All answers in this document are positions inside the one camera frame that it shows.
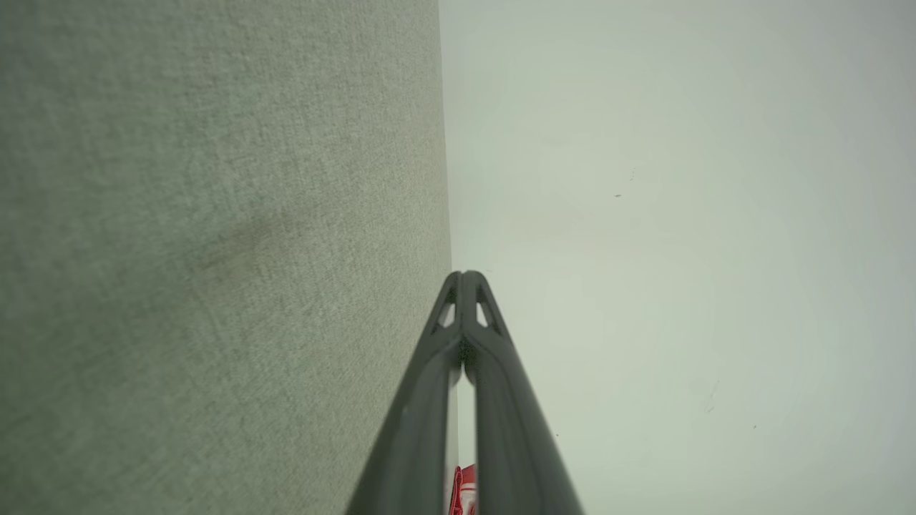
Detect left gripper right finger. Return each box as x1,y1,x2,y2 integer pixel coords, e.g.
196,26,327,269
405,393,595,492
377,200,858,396
462,270,584,515

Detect red Bulls shorts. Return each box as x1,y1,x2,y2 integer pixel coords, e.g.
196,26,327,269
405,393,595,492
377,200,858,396
449,463,477,515

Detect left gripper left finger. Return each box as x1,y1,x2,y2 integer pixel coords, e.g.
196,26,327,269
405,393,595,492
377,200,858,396
346,270,466,515

